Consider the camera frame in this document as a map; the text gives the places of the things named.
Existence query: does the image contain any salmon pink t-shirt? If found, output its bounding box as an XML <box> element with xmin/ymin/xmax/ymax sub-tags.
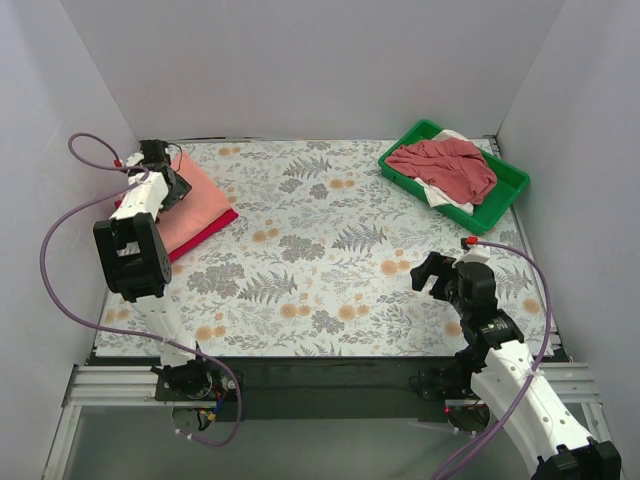
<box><xmin>156</xmin><ymin>153</ymin><xmax>238</xmax><ymax>263</ymax></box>

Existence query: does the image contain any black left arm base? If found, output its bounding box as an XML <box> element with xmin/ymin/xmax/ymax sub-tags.
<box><xmin>150</xmin><ymin>359</ymin><xmax>243</xmax><ymax>434</ymax></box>

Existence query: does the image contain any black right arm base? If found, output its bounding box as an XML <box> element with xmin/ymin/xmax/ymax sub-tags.
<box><xmin>409</xmin><ymin>349</ymin><xmax>491</xmax><ymax>435</ymax></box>

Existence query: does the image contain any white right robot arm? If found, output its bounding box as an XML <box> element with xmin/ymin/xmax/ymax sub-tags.
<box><xmin>411</xmin><ymin>247</ymin><xmax>622</xmax><ymax>479</ymax></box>

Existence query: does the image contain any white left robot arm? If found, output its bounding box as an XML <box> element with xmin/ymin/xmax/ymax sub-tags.
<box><xmin>93</xmin><ymin>139</ymin><xmax>197</xmax><ymax>368</ymax></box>

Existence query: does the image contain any white garment in tray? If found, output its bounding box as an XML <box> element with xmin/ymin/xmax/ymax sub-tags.
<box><xmin>414</xmin><ymin>129</ymin><xmax>474</xmax><ymax>215</ymax></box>

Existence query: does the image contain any folded crimson red t-shirt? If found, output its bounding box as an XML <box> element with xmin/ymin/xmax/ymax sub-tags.
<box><xmin>93</xmin><ymin>193</ymin><xmax>238</xmax><ymax>262</ymax></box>

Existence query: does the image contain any dusty rose t-shirt in tray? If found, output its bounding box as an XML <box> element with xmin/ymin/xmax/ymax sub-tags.
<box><xmin>385</xmin><ymin>138</ymin><xmax>497</xmax><ymax>205</ymax></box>

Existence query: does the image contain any green plastic tray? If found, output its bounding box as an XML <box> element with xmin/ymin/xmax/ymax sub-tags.
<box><xmin>378</xmin><ymin>119</ymin><xmax>530</xmax><ymax>235</ymax></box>

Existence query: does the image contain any floral patterned table mat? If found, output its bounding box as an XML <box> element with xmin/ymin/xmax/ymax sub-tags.
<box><xmin>92</xmin><ymin>137</ymin><xmax>556</xmax><ymax>359</ymax></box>

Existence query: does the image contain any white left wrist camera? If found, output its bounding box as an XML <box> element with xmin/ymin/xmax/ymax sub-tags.
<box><xmin>113</xmin><ymin>152</ymin><xmax>144</xmax><ymax>173</ymax></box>

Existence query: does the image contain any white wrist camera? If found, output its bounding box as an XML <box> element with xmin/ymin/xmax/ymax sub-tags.
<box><xmin>113</xmin><ymin>152</ymin><xmax>144</xmax><ymax>173</ymax></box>
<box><xmin>457</xmin><ymin>236</ymin><xmax>491</xmax><ymax>264</ymax></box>

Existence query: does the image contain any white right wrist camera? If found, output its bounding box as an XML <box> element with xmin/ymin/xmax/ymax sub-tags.
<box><xmin>457</xmin><ymin>236</ymin><xmax>491</xmax><ymax>264</ymax></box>

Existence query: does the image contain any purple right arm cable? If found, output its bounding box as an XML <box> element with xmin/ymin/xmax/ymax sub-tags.
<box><xmin>429</xmin><ymin>238</ymin><xmax>553</xmax><ymax>480</ymax></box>

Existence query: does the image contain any aluminium front frame rail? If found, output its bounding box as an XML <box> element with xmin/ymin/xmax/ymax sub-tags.
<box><xmin>41</xmin><ymin>362</ymin><xmax>626</xmax><ymax>480</ymax></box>

